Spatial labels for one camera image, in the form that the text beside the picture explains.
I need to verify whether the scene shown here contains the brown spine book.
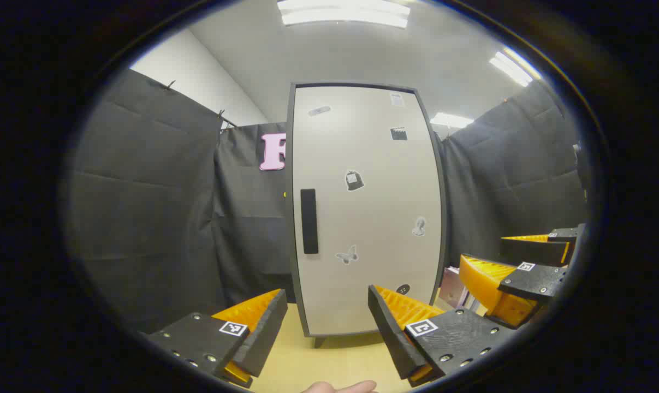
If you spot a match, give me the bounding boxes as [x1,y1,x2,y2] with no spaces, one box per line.
[440,266,469,308]

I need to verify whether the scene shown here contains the dark grey cabinet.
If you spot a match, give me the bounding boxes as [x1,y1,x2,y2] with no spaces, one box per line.
[286,82,449,349]

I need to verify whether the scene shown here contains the black cabinet door handle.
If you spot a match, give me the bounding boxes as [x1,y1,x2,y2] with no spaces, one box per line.
[300,188,319,255]

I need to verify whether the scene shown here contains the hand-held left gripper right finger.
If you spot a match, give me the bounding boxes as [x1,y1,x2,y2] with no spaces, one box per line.
[367,284,519,388]

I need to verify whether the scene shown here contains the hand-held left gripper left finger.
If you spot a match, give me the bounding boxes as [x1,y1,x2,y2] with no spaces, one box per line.
[146,289,288,389]

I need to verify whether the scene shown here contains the ceiling light panel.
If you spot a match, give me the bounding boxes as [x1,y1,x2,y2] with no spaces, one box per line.
[429,112,475,129]
[489,47,543,88]
[277,0,412,29]

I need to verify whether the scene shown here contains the black backdrop cloth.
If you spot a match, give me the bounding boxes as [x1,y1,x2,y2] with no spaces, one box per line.
[67,68,589,334]

